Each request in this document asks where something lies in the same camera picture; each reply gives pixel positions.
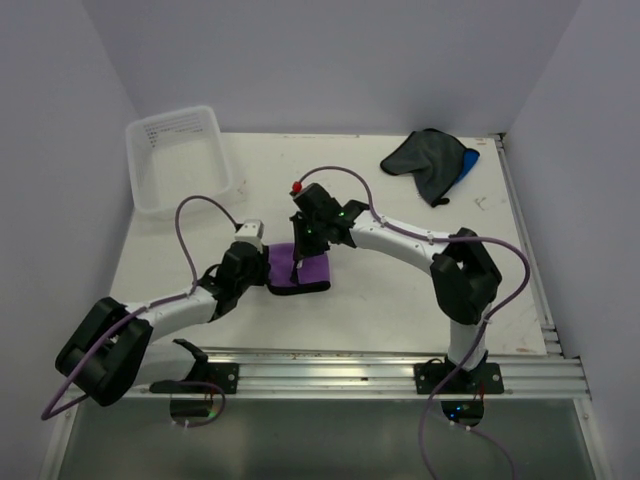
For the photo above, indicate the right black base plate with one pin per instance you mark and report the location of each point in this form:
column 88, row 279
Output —
column 486, row 378

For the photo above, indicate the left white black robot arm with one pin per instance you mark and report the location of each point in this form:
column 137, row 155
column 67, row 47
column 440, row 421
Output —
column 104, row 356

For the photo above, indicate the blue towel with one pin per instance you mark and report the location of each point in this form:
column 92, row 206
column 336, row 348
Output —
column 469, row 161

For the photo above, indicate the aluminium mounting rail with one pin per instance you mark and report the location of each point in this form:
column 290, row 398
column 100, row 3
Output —
column 340, row 375

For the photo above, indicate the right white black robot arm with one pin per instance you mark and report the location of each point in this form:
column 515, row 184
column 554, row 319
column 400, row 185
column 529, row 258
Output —
column 464, row 276

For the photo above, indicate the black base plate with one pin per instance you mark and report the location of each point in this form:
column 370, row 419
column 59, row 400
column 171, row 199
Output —
column 224, row 375
column 486, row 378

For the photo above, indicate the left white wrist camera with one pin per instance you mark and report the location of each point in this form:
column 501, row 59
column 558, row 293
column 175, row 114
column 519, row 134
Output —
column 251, row 232

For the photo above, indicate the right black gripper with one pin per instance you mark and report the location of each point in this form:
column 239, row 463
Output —
column 304, row 250

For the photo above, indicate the white plastic basket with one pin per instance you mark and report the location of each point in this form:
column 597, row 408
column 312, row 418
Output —
column 175, row 155

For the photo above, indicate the aluminium table edge rail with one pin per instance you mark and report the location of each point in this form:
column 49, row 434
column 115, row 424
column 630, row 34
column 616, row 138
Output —
column 547, row 325

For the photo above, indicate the purple towel black trim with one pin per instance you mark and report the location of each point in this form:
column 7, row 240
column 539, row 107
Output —
column 287, row 277

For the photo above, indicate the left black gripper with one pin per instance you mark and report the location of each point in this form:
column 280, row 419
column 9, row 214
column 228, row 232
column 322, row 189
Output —
column 264, row 267

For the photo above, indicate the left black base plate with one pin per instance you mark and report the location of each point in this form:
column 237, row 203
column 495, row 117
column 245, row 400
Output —
column 224, row 375

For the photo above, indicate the grey towel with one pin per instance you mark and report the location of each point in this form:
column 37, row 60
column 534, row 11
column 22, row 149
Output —
column 433, row 159

